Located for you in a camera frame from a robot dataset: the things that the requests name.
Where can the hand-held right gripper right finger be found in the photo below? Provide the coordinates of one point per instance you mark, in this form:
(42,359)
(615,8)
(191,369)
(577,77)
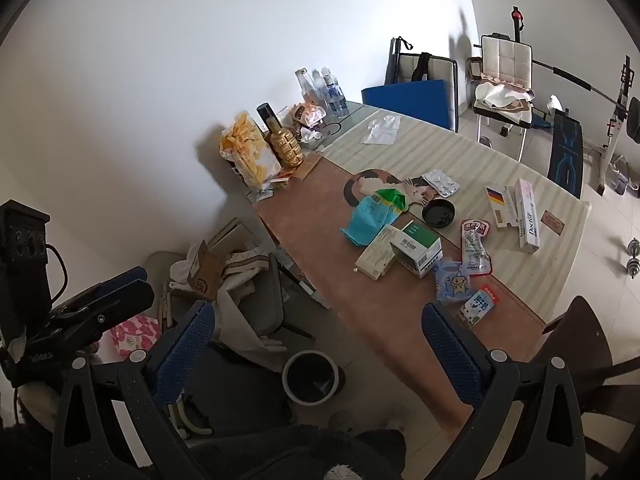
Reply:
(450,350)

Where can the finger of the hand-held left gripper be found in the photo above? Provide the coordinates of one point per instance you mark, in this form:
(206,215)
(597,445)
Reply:
(110,307)
(122,276)

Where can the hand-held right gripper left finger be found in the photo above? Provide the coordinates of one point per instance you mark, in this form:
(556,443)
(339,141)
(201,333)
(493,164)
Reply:
(187,345)

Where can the round grey trash bin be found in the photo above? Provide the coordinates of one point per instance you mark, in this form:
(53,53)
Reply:
(312,377)

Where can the pink patterned packet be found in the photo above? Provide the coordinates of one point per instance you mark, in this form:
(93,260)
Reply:
(134,336)

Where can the small blue milk carton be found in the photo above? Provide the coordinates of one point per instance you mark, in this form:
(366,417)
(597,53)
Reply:
(479,307)

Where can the blue cartoon packet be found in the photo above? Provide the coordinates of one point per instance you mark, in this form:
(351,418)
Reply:
(452,282)

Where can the brown cardboard box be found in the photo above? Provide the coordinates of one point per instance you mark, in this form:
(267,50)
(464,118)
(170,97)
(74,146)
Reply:
(205,272)

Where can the grey chair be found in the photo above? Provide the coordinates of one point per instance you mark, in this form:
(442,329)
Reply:
(267,305)

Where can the cream clothes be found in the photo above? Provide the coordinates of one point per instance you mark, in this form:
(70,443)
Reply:
(240,272)

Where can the clear printed wrapper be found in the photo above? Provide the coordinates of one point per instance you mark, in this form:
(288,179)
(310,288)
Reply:
(476,256)

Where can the white box with green top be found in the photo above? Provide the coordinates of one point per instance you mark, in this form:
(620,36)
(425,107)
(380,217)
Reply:
(417,250)

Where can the cream carton box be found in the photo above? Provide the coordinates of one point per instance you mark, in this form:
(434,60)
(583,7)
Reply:
(377,255)

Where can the red and white packet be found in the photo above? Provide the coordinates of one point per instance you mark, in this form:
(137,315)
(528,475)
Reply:
(476,228)

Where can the black round bowl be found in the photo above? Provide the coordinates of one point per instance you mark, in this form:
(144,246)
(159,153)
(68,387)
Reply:
(438,213)

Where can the teal plastic bag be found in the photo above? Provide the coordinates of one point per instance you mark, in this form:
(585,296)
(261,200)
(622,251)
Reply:
(367,222)

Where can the white box with flag print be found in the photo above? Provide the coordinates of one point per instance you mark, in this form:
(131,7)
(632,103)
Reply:
(501,206)

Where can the long white toothpaste box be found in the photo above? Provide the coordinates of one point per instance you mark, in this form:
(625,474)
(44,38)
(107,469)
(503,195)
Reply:
(529,217)

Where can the green snack packet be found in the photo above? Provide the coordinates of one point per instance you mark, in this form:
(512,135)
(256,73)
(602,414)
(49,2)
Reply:
(392,199)

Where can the small white packet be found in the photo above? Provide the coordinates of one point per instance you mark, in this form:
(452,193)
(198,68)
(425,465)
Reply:
(263,194)

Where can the small brown card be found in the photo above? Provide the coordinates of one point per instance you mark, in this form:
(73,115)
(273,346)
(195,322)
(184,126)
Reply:
(551,220)

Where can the silver blister pack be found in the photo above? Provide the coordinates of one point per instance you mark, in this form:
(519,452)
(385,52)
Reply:
(440,182)

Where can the yellow snack bag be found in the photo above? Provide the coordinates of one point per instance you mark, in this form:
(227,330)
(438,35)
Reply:
(246,150)

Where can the brown desk mat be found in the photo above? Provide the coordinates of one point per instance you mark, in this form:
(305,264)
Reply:
(320,220)

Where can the cat-shaped mat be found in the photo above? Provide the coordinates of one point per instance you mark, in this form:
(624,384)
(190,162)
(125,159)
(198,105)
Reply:
(362,185)

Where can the small red box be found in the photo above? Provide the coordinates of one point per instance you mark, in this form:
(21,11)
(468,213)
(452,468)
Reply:
(283,176)

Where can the striped tablecloth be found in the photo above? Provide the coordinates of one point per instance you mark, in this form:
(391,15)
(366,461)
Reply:
(450,150)

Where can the metal dumbbell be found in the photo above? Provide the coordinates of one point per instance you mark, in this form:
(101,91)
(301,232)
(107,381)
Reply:
(634,259)

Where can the gold grenade-shaped bottle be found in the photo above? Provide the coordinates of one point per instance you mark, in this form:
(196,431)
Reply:
(285,146)

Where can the brown paper card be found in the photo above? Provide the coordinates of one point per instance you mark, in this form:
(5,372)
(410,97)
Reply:
(307,166)

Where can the black weight bench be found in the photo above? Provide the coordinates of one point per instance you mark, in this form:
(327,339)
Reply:
(566,152)

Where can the clear plastic bag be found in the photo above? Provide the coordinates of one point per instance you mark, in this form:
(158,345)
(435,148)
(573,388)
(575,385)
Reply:
(382,129)

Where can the crumpled white tissue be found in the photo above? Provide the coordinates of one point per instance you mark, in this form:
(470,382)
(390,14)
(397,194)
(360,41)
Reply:
(311,135)

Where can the printed paper food wrapper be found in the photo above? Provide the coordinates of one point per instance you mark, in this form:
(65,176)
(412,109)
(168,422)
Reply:
(309,114)

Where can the beige cloth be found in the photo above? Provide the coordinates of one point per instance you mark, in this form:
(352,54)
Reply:
(502,94)

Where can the clear glass bottle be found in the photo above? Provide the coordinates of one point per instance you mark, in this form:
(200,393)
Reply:
(302,85)

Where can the clear plastic bottle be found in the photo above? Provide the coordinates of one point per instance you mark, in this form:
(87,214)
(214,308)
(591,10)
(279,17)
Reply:
(319,91)

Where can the blue label water bottle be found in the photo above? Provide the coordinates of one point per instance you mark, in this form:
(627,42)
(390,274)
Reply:
(337,97)

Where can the white barbell rack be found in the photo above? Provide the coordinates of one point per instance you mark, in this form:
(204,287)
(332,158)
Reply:
(617,125)

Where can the white padded chair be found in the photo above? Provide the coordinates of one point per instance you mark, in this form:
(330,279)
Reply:
(505,60)

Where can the black barbell bar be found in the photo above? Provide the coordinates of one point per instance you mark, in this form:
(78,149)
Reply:
(570,77)

